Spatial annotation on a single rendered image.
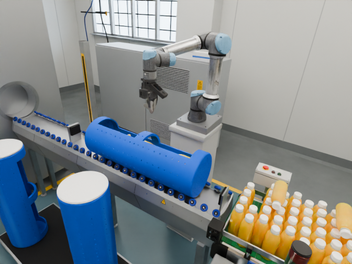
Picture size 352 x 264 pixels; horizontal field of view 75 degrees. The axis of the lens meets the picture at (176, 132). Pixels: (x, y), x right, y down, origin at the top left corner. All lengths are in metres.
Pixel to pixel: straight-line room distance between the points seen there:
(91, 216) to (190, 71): 2.13
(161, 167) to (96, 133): 0.57
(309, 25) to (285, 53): 0.44
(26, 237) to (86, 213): 1.05
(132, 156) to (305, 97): 3.02
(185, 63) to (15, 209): 2.28
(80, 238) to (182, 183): 0.67
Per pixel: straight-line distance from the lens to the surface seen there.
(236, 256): 1.33
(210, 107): 1.59
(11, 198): 2.12
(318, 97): 3.92
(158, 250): 2.38
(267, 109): 4.08
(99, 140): 1.65
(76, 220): 1.45
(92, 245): 1.60
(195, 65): 2.94
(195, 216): 1.44
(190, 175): 1.27
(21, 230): 2.33
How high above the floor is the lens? 1.94
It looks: 27 degrees down
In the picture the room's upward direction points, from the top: 3 degrees clockwise
